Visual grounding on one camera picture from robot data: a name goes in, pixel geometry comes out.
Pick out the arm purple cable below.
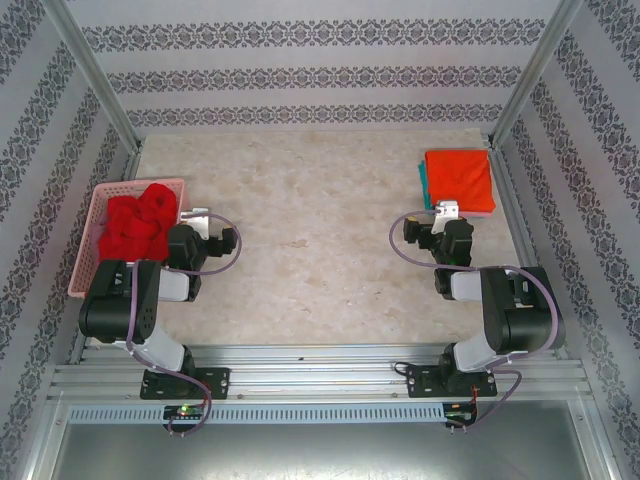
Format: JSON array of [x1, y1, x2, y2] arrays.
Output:
[[390, 212, 559, 437], [124, 212, 245, 439]]

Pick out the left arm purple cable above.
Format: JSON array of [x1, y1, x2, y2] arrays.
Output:
[[124, 212, 245, 439]]

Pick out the orange folded t-shirt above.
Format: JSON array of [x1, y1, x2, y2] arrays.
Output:
[[424, 149, 497, 216]]

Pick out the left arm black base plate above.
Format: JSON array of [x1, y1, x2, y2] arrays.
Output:
[[139, 367, 232, 401]]

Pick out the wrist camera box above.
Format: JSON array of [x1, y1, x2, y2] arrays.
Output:
[[431, 199, 462, 235], [179, 207, 212, 240]]

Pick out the left controller circuit board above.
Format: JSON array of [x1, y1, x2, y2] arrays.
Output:
[[163, 404, 207, 420]]

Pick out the teal folded t-shirt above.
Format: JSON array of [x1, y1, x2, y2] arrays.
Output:
[[417, 159, 436, 211]]

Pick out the slotted grey cable duct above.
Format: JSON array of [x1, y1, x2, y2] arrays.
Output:
[[67, 403, 447, 424]]

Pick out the pink plastic basket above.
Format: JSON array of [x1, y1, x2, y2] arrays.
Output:
[[67, 178, 187, 300]]

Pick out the red t-shirt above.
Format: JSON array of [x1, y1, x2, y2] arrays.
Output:
[[97, 183, 182, 263]]

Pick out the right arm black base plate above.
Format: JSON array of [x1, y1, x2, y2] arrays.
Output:
[[405, 363, 499, 400]]

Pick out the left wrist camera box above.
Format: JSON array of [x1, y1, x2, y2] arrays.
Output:
[[179, 207, 212, 240]]

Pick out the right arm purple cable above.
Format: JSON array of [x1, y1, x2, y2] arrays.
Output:
[[390, 212, 559, 437]]

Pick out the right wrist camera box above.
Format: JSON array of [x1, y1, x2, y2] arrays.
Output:
[[431, 199, 462, 235]]

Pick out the grey metal sheet panel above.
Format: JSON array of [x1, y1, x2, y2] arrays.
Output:
[[29, 399, 619, 480]]

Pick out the controller circuit board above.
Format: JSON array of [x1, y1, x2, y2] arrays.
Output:
[[444, 402, 479, 426], [163, 404, 207, 420]]

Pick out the aluminium cross rail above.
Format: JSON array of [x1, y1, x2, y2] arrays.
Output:
[[47, 342, 596, 404]]

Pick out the aluminium frame post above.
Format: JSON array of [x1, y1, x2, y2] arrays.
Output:
[[487, 0, 586, 149], [47, 0, 143, 151]]

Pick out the right controller circuit board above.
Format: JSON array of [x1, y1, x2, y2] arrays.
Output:
[[444, 402, 479, 426]]

